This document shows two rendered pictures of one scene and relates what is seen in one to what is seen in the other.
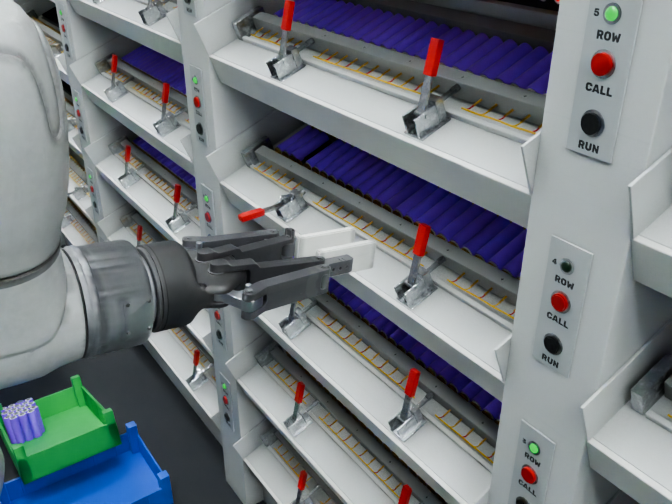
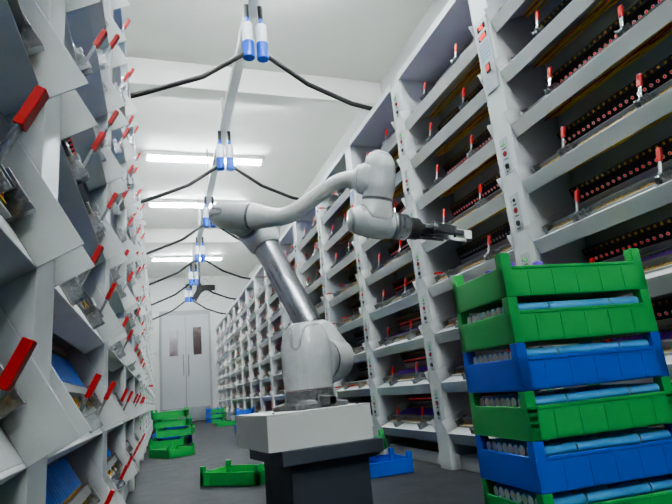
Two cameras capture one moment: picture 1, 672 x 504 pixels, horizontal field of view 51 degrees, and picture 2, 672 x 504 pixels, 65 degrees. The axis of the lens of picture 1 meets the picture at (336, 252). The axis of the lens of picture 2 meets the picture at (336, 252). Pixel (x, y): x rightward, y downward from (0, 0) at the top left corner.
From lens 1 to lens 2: 1.46 m
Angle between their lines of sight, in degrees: 46
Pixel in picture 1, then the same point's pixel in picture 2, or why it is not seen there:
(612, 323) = (526, 204)
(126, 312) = (405, 221)
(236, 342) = (439, 362)
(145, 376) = not seen: hidden behind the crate
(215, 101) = (424, 258)
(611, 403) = (537, 231)
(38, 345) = (387, 218)
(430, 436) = not seen: hidden behind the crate
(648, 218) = (524, 177)
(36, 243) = (389, 191)
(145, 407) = not seen: hidden behind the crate
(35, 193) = (391, 179)
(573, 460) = (533, 251)
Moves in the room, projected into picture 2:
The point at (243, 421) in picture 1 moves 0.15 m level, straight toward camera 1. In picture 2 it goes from (445, 409) to (448, 411)
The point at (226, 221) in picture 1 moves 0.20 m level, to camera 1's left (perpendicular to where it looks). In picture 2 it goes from (431, 304) to (385, 310)
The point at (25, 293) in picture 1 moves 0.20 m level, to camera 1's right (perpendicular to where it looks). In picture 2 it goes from (386, 203) to (448, 191)
